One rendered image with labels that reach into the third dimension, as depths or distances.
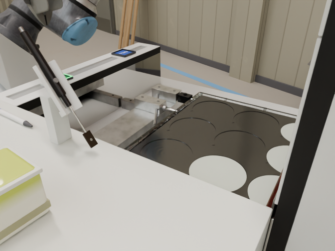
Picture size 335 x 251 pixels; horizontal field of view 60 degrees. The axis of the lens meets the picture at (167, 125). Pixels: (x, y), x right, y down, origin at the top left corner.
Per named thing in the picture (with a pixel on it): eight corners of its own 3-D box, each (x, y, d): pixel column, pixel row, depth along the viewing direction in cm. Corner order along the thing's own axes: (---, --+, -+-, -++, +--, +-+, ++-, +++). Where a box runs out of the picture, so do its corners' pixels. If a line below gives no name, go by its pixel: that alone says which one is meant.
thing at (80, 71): (161, 83, 107) (160, 46, 100) (29, 160, 67) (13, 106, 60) (140, 78, 112) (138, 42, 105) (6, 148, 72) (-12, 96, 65)
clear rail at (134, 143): (203, 96, 81) (203, 91, 81) (113, 168, 54) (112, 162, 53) (198, 95, 82) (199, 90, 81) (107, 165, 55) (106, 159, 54)
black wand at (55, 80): (14, 30, 41) (17, 26, 40) (23, 28, 42) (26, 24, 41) (89, 149, 44) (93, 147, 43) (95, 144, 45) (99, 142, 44)
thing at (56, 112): (90, 142, 48) (77, 64, 41) (72, 154, 45) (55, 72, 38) (65, 131, 51) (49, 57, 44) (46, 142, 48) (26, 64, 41)
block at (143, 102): (166, 110, 76) (166, 99, 75) (159, 115, 74) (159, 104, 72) (142, 102, 80) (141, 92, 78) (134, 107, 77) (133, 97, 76)
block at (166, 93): (181, 98, 82) (182, 89, 81) (175, 103, 80) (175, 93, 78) (158, 92, 86) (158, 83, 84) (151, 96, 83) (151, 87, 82)
